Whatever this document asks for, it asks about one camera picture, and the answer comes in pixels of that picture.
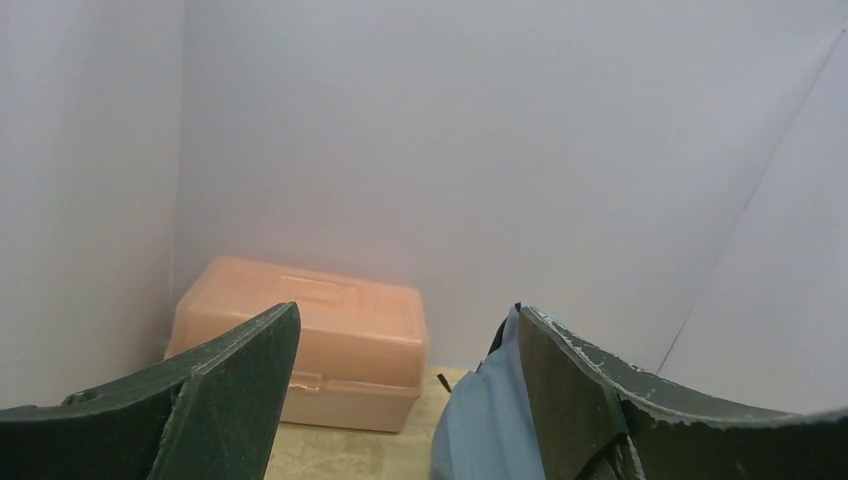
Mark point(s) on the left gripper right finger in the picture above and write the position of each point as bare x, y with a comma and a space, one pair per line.
597, 416

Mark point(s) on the pink plastic storage box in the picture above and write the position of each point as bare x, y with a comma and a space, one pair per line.
363, 345

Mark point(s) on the blue backpack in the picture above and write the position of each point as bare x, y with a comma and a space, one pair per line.
486, 429

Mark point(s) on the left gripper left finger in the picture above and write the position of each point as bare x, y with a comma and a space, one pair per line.
210, 412

